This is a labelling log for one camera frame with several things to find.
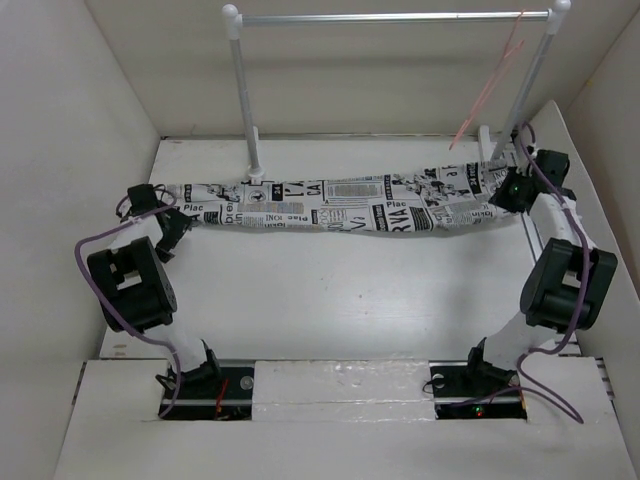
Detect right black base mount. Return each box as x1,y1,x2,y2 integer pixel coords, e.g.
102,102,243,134
423,340,527,420

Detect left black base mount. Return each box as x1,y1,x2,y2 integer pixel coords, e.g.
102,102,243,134
155,347,255,421

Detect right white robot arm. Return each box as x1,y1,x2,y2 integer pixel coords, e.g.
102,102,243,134
462,147,618,394

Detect newspaper print trousers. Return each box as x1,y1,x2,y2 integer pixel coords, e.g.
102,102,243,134
164,160,509,233

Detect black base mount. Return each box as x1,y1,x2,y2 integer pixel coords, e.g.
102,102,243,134
155,347,255,421
423,340,527,420

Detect pink wire hanger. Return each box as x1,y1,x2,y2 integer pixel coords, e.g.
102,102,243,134
448,9,526,151

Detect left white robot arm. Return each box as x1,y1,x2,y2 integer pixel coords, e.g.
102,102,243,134
76,184,223,397

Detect white garment rack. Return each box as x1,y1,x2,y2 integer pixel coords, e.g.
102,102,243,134
221,1,572,184

